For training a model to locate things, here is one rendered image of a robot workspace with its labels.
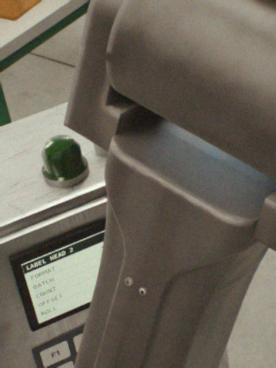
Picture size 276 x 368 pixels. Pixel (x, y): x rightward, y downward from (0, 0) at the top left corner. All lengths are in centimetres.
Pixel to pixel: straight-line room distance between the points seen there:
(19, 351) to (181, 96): 28
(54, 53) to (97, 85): 335
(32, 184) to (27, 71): 309
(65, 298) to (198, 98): 25
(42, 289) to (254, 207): 23
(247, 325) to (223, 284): 211
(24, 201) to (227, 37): 24
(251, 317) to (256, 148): 218
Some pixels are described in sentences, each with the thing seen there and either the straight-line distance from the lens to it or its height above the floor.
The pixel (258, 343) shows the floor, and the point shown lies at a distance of 242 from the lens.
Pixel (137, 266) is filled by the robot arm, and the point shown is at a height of 155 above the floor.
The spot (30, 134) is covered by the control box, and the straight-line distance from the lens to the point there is 58.
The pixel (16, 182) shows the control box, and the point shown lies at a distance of 54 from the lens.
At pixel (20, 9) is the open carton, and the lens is 226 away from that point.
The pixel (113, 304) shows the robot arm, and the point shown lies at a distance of 37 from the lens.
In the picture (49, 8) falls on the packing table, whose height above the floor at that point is 78.
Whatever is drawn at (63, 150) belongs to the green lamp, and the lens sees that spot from 52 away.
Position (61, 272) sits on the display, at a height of 144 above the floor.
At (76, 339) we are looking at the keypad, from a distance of 57.
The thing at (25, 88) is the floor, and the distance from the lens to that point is 352.
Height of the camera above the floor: 179
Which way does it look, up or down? 38 degrees down
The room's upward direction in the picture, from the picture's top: 10 degrees counter-clockwise
